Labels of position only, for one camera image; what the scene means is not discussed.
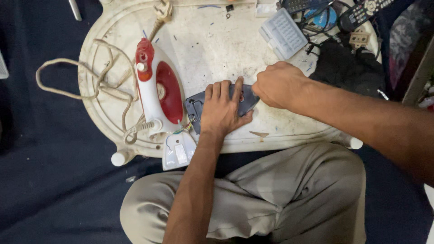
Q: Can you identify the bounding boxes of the dark grey iron soleplate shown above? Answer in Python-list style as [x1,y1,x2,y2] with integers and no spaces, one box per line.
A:
[184,84,260,135]

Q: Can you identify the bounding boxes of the blue disc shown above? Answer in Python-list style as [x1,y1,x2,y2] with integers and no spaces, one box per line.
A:
[310,7,338,29]

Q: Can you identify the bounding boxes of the white tube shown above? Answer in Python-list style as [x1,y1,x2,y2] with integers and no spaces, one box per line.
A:
[68,0,83,22]

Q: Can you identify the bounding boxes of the tangle of black cables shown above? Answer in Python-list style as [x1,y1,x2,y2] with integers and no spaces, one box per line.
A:
[298,10,343,56]

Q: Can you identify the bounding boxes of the person's left hand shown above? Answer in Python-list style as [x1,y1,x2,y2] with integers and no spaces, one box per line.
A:
[200,76,254,136]

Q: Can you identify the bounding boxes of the black cloth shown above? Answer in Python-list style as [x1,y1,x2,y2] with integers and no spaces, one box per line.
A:
[309,40,385,98]

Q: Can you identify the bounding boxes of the black remote control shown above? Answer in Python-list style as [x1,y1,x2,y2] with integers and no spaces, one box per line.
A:
[338,0,395,33]

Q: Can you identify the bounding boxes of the white plastic table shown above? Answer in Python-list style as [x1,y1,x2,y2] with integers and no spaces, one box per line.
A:
[77,0,382,167]

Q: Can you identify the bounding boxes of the dark remote control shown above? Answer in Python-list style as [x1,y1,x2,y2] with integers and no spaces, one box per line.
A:
[281,0,334,15]

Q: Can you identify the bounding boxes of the person's beige trousers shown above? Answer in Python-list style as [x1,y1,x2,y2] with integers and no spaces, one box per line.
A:
[119,142,367,244]

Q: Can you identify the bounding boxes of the beige power plug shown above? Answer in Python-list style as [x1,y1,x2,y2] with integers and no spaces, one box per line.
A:
[153,0,173,23]

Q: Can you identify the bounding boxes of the person's right hand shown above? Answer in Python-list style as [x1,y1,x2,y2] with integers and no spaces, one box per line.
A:
[251,61,314,111]

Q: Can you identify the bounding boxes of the beige braided power cord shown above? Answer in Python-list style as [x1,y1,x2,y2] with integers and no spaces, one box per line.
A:
[35,17,164,145]

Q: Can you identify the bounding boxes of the clear plastic bit case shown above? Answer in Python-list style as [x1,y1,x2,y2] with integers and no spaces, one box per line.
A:
[259,8,308,61]

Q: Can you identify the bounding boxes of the white iron back cover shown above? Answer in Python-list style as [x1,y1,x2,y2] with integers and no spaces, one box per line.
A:
[162,131,197,171]

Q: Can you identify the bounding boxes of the red and white iron body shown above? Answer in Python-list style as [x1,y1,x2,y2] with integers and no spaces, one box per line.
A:
[134,38,185,137]

